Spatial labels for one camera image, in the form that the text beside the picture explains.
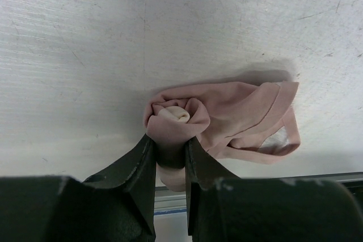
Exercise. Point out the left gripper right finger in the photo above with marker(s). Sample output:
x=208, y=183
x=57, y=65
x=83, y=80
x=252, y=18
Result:
x=306, y=212

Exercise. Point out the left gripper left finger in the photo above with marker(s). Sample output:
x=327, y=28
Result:
x=114, y=204

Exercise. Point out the pink underwear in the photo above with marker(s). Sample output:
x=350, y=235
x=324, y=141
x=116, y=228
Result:
x=232, y=120

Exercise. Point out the aluminium frame rail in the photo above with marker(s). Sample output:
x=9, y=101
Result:
x=169, y=202

